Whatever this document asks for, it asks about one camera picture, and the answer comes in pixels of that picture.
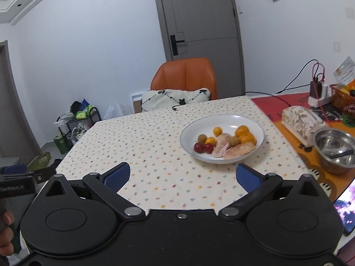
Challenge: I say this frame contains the red cable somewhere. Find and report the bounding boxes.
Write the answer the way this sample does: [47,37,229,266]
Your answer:
[312,62,332,123]

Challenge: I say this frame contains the peeled pomelo segment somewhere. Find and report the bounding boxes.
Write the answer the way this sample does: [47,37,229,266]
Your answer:
[212,133,232,158]
[223,142,256,160]

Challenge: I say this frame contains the floral dotted tablecloth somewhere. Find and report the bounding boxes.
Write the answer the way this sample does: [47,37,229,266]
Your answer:
[57,96,307,211]

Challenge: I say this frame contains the person's left hand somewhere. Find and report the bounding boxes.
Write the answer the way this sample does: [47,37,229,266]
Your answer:
[0,210,14,256]

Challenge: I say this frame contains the snack package bag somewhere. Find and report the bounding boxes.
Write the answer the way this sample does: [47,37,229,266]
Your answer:
[333,57,354,88]

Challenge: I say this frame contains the floral ceramic tissue box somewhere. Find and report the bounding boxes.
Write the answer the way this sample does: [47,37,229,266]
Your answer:
[281,106,327,147]

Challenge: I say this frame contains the grey door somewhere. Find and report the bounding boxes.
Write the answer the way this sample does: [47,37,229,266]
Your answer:
[1,41,41,164]
[155,0,245,98]

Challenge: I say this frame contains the white black-patterned cushion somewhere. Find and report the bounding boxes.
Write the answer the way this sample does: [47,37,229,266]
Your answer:
[141,88,211,112]

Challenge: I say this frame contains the orange woven basket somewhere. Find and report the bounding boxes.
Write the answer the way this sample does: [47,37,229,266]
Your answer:
[330,84,354,115]

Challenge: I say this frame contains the orange leather chair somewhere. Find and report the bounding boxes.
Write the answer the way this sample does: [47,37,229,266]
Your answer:
[150,58,217,100]

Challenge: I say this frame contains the black charger adapter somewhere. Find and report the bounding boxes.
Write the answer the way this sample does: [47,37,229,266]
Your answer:
[309,80,323,99]

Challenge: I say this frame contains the red orange cat tablecloth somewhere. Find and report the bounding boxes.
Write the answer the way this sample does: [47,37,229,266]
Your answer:
[252,92,354,201]

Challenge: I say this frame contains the black metal shelf rack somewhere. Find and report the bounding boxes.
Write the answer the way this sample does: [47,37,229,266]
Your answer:
[53,105,102,150]

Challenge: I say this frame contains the green bag on floor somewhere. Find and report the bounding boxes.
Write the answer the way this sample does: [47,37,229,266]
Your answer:
[53,134,69,155]

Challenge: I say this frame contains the white plastic bag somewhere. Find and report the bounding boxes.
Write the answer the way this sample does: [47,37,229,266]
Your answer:
[103,103,123,120]

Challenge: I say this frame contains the large orange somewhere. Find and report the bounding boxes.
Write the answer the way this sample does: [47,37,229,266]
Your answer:
[239,132,257,145]
[235,125,249,137]

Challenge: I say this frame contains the white framed board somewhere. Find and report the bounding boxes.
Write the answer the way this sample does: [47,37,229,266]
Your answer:
[131,94,142,113]

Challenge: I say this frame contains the brown-green kiwi fruit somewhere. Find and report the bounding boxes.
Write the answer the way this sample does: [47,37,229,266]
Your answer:
[197,134,207,144]

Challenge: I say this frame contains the red crabapple with stem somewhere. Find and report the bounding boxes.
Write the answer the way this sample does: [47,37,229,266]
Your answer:
[194,142,204,153]

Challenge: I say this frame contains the stainless steel bowl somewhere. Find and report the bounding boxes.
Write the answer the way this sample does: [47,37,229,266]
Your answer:
[313,127,354,175]

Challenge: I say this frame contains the phone with lit screen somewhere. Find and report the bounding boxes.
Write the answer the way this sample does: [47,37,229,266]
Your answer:
[333,180,355,236]

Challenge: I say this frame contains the black power cable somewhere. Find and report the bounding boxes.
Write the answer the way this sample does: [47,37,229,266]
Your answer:
[239,58,320,109]

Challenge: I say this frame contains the white power strip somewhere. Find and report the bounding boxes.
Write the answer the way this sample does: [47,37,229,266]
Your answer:
[308,84,331,108]

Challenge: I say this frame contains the green-brown fruit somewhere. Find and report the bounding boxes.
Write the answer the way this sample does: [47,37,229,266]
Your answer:
[228,136,241,147]

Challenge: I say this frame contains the small yellow-orange citrus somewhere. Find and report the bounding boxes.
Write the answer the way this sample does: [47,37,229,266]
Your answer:
[213,127,223,137]
[205,137,217,147]

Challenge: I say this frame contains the black door handle lock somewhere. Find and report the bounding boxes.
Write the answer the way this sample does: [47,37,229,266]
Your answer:
[170,34,185,56]

